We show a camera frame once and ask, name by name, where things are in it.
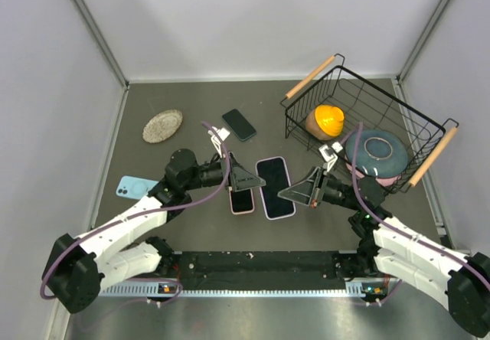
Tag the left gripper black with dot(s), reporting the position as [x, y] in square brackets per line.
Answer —
[244, 178]

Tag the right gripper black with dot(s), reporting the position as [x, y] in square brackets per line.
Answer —
[304, 192]

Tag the pink phone case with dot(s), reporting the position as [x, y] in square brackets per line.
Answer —
[242, 213]

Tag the purple edged black smartphone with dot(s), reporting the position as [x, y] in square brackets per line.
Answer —
[274, 172]

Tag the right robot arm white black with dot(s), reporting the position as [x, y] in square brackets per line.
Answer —
[458, 282]

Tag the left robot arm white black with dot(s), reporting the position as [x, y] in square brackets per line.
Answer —
[163, 203]

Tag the light blue phone case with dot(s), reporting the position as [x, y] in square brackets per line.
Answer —
[134, 188]

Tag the green smartphone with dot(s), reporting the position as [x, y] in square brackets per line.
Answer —
[239, 125]

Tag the orange yellow cupcake toy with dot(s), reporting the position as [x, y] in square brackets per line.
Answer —
[325, 122]

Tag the blue ceramic bowl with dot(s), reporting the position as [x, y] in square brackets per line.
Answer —
[379, 153]

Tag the pink bowl under blue bowl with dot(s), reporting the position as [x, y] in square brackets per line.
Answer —
[383, 181]

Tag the speckled beige plate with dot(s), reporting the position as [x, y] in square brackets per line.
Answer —
[162, 126]

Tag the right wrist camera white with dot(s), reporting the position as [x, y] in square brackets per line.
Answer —
[329, 153]

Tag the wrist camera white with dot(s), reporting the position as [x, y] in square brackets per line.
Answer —
[217, 137]
[329, 153]

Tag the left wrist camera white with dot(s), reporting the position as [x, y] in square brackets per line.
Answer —
[217, 137]

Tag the black wire basket wooden handles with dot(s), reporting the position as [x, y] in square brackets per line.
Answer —
[363, 101]

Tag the white slotted cable duct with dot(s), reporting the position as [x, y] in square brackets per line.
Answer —
[163, 290]

